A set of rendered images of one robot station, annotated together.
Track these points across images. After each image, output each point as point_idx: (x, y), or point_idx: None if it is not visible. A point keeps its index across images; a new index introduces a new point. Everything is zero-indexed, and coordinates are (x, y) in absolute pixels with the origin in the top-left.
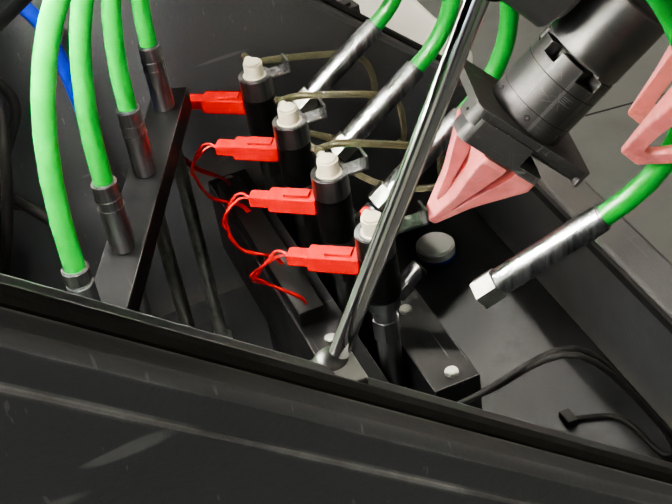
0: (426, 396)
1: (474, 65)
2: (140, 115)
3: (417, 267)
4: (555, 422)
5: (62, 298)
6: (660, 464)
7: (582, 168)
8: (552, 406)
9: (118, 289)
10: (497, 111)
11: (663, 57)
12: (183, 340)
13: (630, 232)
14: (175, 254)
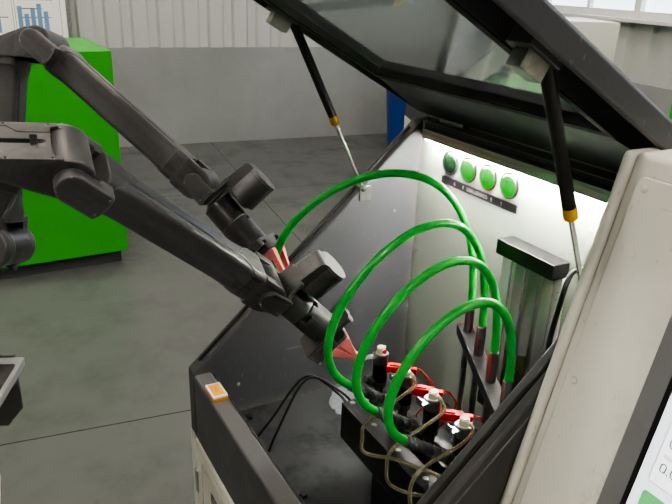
0: (347, 201)
1: (342, 321)
2: (488, 353)
3: (365, 375)
4: (309, 495)
5: (396, 146)
6: (299, 254)
7: (302, 337)
8: (309, 502)
9: (470, 342)
10: (333, 309)
11: (281, 263)
12: (380, 156)
13: (267, 482)
14: (481, 422)
